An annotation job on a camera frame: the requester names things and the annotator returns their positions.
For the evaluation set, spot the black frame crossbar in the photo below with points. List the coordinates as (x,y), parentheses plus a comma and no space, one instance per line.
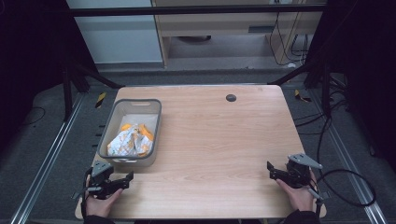
(186,10)

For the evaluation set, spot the aluminium floor rail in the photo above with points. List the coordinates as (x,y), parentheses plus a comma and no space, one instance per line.
(351,165)
(46,158)

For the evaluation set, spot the black metal stand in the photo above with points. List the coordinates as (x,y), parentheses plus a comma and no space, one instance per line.
(325,87)
(67,90)

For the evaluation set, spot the person's right hand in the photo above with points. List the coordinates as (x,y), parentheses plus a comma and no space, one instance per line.
(300,199)

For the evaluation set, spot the crumpled white orange wrapper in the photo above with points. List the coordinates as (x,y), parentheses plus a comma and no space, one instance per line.
(130,143)

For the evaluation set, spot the white cabinet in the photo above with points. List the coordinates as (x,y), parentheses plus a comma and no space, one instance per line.
(121,37)

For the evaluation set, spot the grey plastic basket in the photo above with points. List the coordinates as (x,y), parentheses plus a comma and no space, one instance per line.
(154,124)

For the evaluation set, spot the round grey table grommet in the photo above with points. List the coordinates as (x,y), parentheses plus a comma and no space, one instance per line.
(231,98)

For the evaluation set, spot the light wooden desk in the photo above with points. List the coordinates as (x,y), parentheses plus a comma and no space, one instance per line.
(218,25)

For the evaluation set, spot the person's left hand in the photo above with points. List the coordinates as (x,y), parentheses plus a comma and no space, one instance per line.
(101,205)

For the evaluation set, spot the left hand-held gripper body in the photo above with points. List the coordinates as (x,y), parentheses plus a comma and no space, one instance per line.
(101,169)

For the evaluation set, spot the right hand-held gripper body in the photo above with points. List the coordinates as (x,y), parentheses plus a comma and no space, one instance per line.
(299,172)

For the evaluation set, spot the yellow black tape strip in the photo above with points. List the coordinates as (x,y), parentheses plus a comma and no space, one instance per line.
(100,100)
(300,95)

